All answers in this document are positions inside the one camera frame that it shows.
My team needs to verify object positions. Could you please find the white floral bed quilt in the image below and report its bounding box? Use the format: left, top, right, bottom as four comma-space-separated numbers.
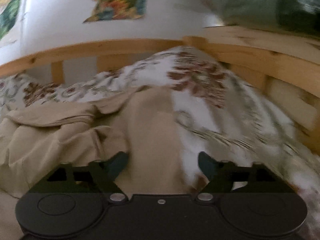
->
1, 46, 319, 239

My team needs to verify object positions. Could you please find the wooden bed frame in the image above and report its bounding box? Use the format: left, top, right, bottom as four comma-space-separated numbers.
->
1, 26, 319, 153

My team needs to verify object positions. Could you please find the anime boy wall poster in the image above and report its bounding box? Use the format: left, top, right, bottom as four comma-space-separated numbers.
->
1, 0, 23, 47

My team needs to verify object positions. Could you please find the white wall pipe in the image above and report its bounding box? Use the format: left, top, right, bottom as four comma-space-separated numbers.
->
19, 0, 28, 55

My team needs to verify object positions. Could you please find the beige hooded jacket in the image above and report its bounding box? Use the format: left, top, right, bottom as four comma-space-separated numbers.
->
0, 84, 201, 240

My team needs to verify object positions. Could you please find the plastic bag of clothes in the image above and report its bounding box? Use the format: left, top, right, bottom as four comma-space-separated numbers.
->
203, 0, 319, 38

